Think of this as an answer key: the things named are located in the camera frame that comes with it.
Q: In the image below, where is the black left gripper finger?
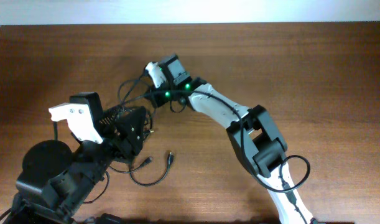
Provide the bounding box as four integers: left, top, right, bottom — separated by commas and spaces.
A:
99, 105, 124, 131
115, 106, 147, 156

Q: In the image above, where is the black usb cable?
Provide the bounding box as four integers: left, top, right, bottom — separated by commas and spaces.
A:
108, 151, 175, 187

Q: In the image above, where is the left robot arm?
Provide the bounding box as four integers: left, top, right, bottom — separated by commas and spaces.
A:
5, 106, 148, 223

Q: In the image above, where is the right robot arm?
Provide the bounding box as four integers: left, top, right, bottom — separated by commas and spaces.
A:
144, 54, 318, 223

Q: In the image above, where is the black object at table edge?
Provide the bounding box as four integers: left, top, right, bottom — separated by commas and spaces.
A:
82, 213, 127, 224

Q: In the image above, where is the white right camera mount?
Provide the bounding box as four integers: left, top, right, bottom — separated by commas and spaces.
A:
146, 62, 167, 88

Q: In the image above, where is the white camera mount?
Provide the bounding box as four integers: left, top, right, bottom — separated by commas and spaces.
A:
146, 62, 167, 88
49, 103, 103, 144

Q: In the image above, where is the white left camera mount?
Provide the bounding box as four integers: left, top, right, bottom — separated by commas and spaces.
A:
49, 103, 103, 144

